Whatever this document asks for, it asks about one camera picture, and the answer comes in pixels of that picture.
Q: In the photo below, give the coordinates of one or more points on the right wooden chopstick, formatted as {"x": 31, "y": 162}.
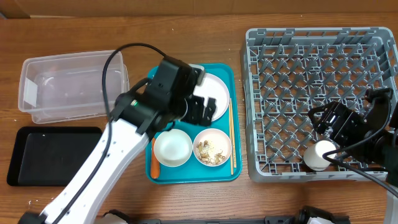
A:
{"x": 233, "y": 133}

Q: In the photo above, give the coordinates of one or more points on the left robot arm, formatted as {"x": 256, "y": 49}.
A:
{"x": 141, "y": 112}

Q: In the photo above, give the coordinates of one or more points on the left wooden chopstick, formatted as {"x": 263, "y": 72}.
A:
{"x": 231, "y": 136}

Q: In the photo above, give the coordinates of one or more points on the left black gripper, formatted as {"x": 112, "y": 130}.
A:
{"x": 194, "y": 116}

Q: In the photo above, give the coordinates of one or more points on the white paper cup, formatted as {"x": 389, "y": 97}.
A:
{"x": 313, "y": 156}

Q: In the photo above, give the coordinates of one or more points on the large white plate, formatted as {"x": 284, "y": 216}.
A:
{"x": 213, "y": 87}

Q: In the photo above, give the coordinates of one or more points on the grey dishwasher rack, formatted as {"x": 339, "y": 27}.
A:
{"x": 288, "y": 71}

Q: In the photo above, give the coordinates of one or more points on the white bowl with food scraps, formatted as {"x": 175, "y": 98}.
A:
{"x": 212, "y": 147}

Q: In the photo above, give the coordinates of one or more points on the orange carrot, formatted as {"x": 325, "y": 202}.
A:
{"x": 154, "y": 163}

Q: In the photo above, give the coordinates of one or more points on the clear plastic storage bin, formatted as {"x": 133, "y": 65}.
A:
{"x": 63, "y": 87}

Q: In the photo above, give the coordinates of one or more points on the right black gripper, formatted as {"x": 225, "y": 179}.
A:
{"x": 352, "y": 127}

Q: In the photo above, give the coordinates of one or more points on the black plastic tray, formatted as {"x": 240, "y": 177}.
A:
{"x": 50, "y": 156}

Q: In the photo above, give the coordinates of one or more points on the teal serving tray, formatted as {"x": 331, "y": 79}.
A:
{"x": 194, "y": 171}

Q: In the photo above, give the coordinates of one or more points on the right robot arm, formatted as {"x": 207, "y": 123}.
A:
{"x": 370, "y": 139}

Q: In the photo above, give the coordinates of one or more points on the small white bowl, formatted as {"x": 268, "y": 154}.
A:
{"x": 173, "y": 148}

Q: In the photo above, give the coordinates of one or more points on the wooden chopstick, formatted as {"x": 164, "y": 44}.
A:
{"x": 233, "y": 133}
{"x": 231, "y": 136}

